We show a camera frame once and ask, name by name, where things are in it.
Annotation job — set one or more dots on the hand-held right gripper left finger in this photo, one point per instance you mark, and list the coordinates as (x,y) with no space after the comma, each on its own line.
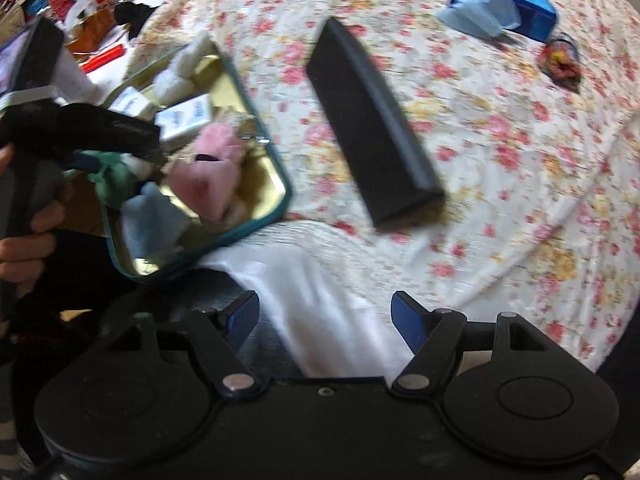
(240,319)

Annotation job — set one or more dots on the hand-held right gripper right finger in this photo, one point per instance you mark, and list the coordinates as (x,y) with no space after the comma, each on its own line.
(407,317)

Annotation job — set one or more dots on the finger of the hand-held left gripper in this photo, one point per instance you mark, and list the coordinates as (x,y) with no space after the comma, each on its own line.
(132,132)
(82,161)

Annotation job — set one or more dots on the white tissue packet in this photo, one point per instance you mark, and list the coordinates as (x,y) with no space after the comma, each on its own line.
(132,102)
(182,117)

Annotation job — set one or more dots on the green cloth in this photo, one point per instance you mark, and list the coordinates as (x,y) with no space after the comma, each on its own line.
(117,180)

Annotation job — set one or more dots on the pink fluffy cloth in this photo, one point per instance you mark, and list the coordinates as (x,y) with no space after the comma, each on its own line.
(212,170)

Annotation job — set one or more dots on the teal tin box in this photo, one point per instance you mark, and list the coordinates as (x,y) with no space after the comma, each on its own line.
(250,180)

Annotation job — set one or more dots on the person's left hand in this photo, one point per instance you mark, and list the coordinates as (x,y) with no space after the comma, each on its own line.
(27,255)

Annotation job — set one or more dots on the red box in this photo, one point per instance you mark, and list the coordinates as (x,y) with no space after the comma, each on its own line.
(102,57)

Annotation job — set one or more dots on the white towel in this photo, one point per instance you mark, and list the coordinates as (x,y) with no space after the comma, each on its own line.
(325,305)

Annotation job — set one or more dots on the light blue cloth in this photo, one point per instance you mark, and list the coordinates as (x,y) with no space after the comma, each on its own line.
(150,220)

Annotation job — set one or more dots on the brown basket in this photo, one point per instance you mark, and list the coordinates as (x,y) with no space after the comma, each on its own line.
(95,30)

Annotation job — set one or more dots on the black cloth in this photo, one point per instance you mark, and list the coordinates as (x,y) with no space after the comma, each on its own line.
(135,17)

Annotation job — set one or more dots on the long black case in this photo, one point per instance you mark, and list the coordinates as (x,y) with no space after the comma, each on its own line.
(370,125)

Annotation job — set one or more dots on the colourful patterned pouch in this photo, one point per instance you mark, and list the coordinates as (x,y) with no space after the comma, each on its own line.
(560,60)

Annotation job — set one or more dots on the light blue face mask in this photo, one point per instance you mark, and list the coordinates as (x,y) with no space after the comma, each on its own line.
(480,12)

